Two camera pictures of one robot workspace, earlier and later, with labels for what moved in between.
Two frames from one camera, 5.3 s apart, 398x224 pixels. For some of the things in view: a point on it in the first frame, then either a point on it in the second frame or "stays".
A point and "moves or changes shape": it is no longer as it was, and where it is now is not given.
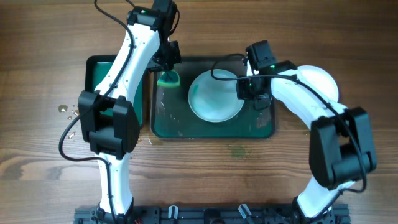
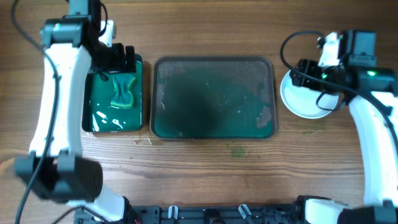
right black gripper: [241, 90] to [305, 68]
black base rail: [216, 214] stays
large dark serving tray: [172, 118] stays
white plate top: [213, 100] moves or changes shape
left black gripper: [173, 58] to [117, 65]
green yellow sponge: [169, 79] moves or changes shape
